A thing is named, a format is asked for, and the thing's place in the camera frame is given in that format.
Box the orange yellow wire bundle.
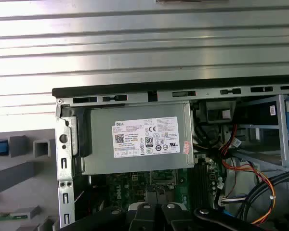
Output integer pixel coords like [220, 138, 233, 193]
[216, 124, 276, 228]

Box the CPU socket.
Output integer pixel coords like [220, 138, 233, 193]
[145, 186, 176, 205]

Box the grey parts rack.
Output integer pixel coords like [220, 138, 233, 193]
[0, 128, 62, 231]

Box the grey power supply unit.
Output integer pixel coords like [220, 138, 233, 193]
[81, 102, 195, 176]

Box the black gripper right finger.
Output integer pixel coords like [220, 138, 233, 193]
[161, 203, 263, 231]

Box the black RAM slot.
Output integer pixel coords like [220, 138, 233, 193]
[198, 158, 210, 210]
[189, 158, 200, 210]

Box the black open PC case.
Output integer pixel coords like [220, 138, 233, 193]
[52, 80, 289, 231]

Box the green RAM stick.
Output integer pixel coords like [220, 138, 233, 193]
[0, 212, 29, 221]

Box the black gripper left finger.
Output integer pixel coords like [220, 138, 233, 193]
[61, 204, 157, 231]

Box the metal optical drive bay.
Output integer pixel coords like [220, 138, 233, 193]
[231, 94, 289, 170]

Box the green motherboard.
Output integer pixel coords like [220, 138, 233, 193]
[86, 166, 226, 217]

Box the black cable bundle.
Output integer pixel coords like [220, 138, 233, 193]
[238, 172, 289, 218]

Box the metal socket cover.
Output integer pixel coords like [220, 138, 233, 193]
[148, 169, 184, 187]

